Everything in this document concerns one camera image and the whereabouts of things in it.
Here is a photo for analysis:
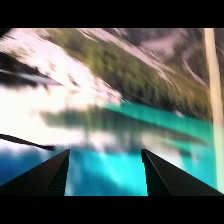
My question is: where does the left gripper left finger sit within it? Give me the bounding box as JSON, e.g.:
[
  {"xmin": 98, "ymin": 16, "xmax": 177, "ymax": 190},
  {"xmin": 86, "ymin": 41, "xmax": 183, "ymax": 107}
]
[{"xmin": 0, "ymin": 148, "xmax": 71, "ymax": 197}]

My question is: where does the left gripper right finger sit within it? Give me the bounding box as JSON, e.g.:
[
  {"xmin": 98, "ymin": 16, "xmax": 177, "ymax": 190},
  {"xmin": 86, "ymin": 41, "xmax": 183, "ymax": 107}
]
[{"xmin": 140, "ymin": 148, "xmax": 224, "ymax": 197}]

